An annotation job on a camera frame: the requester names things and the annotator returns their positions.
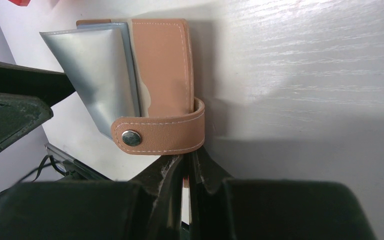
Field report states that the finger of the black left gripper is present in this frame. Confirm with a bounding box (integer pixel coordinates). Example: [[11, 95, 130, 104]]
[[0, 93, 53, 153], [0, 62, 76, 107]]

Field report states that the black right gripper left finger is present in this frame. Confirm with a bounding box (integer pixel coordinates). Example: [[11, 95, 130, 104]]
[[128, 155, 185, 240]]

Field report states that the tan leather card holder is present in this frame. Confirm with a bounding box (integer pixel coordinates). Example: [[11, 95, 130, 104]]
[[40, 18, 205, 156]]

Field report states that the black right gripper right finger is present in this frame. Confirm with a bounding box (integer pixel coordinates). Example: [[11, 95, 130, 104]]
[[188, 147, 238, 240]]

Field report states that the aluminium frame rail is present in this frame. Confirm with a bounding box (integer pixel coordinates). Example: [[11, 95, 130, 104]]
[[45, 143, 111, 181]]

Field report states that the red bin with black card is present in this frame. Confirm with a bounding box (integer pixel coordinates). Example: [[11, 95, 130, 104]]
[[8, 0, 31, 7]]

